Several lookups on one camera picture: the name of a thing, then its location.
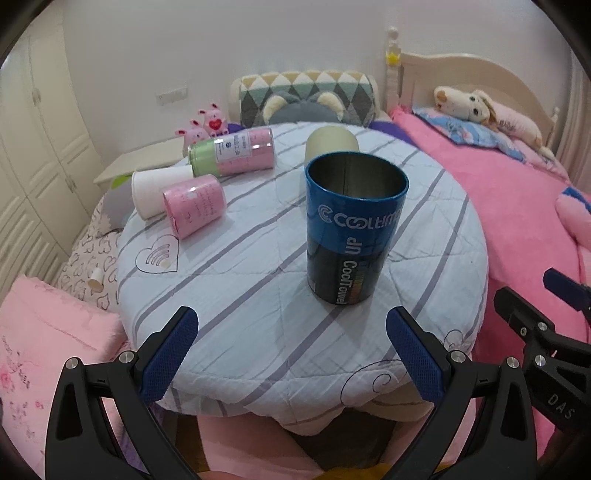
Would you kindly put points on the blue and black tin cup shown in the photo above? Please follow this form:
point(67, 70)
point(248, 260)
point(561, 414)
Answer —
point(351, 240)

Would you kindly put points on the white paper cup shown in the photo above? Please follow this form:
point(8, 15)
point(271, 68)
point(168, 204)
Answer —
point(147, 189)

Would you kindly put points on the beige cup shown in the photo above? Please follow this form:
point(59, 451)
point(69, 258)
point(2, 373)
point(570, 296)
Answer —
point(330, 141)

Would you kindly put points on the round table with striped quilt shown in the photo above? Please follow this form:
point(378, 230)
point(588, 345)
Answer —
point(258, 286)

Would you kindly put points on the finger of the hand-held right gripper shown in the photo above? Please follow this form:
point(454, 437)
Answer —
point(565, 286)
point(526, 318)

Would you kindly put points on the white nightstand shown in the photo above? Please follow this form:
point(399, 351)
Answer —
point(138, 159)

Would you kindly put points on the grey and green pillow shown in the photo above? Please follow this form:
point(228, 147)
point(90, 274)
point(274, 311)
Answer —
point(115, 205)

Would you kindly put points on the cream bed headboard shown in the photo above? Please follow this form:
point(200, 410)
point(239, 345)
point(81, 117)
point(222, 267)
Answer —
point(443, 69)

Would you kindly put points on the pink floral quilt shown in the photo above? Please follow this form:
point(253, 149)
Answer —
point(46, 350)

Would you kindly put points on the pink rabbit plush with heart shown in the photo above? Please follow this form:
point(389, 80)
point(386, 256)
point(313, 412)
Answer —
point(214, 122)

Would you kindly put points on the heart print cloth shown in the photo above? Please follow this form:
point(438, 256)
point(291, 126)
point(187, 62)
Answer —
point(81, 258)

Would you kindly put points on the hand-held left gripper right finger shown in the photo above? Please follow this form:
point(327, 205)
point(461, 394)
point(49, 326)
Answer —
point(415, 357)

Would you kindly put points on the small white spool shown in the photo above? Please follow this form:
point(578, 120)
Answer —
point(95, 279)

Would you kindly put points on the pink and green tin can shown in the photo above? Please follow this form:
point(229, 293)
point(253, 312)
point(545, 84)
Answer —
point(240, 150)

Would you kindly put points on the white wall socket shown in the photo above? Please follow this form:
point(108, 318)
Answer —
point(171, 95)

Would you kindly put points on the triangle patterned cushion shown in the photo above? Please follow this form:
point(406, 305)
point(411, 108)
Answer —
point(323, 85)

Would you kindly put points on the cream wardrobe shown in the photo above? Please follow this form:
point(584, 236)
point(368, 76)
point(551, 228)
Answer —
point(46, 138)

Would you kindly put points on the white dog plush toy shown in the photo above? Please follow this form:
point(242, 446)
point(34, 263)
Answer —
point(461, 104)

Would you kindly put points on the grey bear cushion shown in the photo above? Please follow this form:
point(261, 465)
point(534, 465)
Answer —
point(295, 111)

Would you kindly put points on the small pink tin can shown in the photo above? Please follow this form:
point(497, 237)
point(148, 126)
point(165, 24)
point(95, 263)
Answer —
point(194, 203)

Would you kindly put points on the large pink plush toy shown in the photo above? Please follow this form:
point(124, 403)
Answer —
point(572, 214)

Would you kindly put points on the blue printed pillow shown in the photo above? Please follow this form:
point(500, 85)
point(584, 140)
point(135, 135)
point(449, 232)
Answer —
point(452, 130)

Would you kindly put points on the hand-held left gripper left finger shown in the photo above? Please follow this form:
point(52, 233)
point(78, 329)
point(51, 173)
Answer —
point(170, 357)

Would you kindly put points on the bed with pink blanket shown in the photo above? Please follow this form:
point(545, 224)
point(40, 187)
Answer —
point(508, 207)

